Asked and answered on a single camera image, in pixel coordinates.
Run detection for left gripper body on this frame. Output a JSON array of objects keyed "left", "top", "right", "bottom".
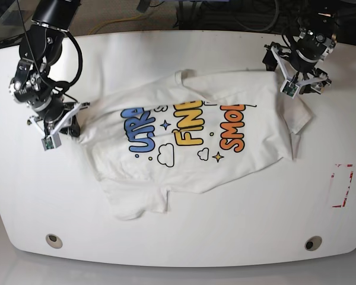
[{"left": 262, "top": 41, "right": 333, "bottom": 96}]

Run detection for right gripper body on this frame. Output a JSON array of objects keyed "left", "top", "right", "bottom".
[{"left": 28, "top": 102, "right": 83, "bottom": 138}]

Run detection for white printed T-shirt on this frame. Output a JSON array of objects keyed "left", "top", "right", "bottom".
[{"left": 77, "top": 71, "right": 312, "bottom": 220}]

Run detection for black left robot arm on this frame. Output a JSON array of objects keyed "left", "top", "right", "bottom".
[{"left": 262, "top": 12, "right": 336, "bottom": 98}]

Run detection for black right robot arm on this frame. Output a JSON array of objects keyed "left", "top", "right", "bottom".
[{"left": 9, "top": 1, "right": 83, "bottom": 136}]

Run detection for left table grommet hole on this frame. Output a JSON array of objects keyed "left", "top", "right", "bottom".
[{"left": 46, "top": 234, "right": 63, "bottom": 249}]

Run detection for table grommet hole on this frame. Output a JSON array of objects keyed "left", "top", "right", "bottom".
[
  {"left": 46, "top": 234, "right": 63, "bottom": 249},
  {"left": 304, "top": 236, "right": 323, "bottom": 251}
]

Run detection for red tape rectangle marker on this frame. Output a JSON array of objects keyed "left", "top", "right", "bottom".
[{"left": 328, "top": 164, "right": 354, "bottom": 208}]

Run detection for right table grommet hole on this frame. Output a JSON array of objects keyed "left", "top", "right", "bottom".
[{"left": 304, "top": 236, "right": 323, "bottom": 251}]

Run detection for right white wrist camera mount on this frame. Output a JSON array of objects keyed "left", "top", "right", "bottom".
[{"left": 27, "top": 102, "right": 86, "bottom": 151}]

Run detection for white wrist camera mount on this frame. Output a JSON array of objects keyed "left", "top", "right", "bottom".
[
  {"left": 27, "top": 102, "right": 86, "bottom": 151},
  {"left": 263, "top": 43, "right": 332, "bottom": 99}
]

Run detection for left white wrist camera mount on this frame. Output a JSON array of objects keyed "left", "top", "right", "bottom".
[{"left": 263, "top": 43, "right": 332, "bottom": 99}]

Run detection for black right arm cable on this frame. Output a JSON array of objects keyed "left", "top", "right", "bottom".
[{"left": 52, "top": 31, "right": 84, "bottom": 102}]

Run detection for yellow cable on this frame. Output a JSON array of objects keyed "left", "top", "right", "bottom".
[{"left": 90, "top": 11, "right": 146, "bottom": 35}]

